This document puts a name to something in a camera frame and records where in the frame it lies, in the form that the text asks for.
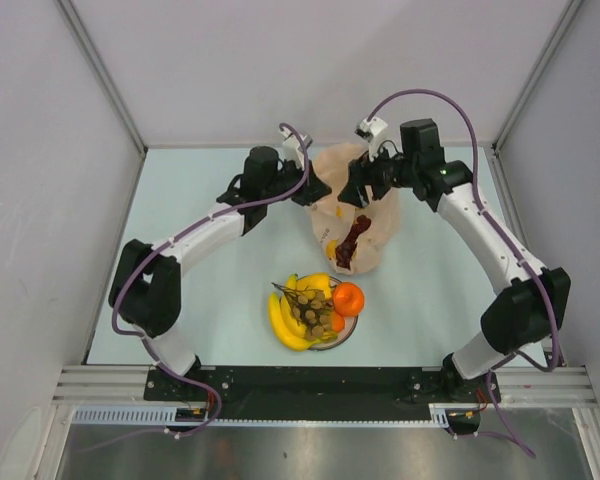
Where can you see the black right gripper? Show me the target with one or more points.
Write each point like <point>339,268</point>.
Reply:
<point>362,173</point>

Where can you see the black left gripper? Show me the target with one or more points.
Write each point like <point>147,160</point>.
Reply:
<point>312,190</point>

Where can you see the translucent orange plastic bag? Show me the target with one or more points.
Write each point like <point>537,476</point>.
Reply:
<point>331,220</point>

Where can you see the red fake grape bunch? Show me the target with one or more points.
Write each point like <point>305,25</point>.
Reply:
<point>344,251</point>

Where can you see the yellow fake bell pepper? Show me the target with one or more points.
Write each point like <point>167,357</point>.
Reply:
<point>317,285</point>

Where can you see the orange fake tangerine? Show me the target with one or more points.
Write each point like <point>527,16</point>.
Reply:
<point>348,299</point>

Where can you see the brown fake longan bunch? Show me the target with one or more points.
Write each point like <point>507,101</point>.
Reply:
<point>308,313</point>

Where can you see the green orange fake mango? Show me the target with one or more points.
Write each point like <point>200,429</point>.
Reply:
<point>337,322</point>

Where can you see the yellow fake banana bunch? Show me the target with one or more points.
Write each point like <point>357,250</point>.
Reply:
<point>282,320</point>

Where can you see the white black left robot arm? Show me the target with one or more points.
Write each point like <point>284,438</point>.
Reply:
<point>146,293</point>

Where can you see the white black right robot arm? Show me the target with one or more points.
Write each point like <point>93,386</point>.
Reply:
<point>531,299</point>

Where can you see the round printed plate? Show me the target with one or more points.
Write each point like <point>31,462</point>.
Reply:
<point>347,327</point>

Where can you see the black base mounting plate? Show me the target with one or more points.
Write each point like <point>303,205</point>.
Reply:
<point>233,383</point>

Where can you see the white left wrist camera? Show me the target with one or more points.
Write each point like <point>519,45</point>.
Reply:
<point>294,145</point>

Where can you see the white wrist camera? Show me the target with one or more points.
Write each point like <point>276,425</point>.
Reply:
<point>294,145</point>
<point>375,132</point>

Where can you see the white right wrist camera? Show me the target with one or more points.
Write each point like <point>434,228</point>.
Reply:
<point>375,132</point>

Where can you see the aluminium frame post right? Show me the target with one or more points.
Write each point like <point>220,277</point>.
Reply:
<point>548,52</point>

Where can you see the aluminium frame post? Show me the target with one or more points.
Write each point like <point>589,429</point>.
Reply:
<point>548,52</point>
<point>84,40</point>

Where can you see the aluminium frame post left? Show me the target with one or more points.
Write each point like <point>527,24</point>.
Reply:
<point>84,40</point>

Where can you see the aluminium front rail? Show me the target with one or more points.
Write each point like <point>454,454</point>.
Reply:
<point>512,386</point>

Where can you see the white slotted cable duct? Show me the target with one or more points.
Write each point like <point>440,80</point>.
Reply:
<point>152,415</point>

